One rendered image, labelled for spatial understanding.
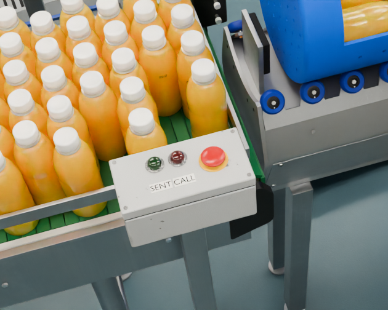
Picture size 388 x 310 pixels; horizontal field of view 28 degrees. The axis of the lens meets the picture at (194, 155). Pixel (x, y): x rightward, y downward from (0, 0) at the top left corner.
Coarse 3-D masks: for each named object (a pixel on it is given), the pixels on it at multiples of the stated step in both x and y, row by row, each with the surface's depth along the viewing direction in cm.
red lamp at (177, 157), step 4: (172, 152) 114; (176, 152) 114; (180, 152) 114; (172, 156) 113; (176, 156) 113; (180, 156) 113; (184, 156) 114; (172, 160) 113; (176, 160) 113; (180, 160) 113
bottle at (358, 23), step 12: (348, 12) 125; (360, 12) 125; (372, 12) 125; (384, 12) 125; (348, 24) 124; (360, 24) 124; (372, 24) 125; (384, 24) 125; (348, 36) 125; (360, 36) 125
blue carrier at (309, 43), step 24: (264, 0) 142; (288, 0) 125; (312, 0) 120; (336, 0) 120; (288, 24) 129; (312, 24) 121; (336, 24) 122; (288, 48) 134; (312, 48) 123; (336, 48) 124; (360, 48) 126; (384, 48) 128; (288, 72) 138; (312, 72) 128; (336, 72) 131
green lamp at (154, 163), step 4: (156, 156) 114; (148, 160) 113; (152, 160) 113; (156, 160) 113; (160, 160) 113; (148, 164) 113; (152, 164) 113; (156, 164) 113; (160, 164) 113; (152, 168) 113; (156, 168) 113
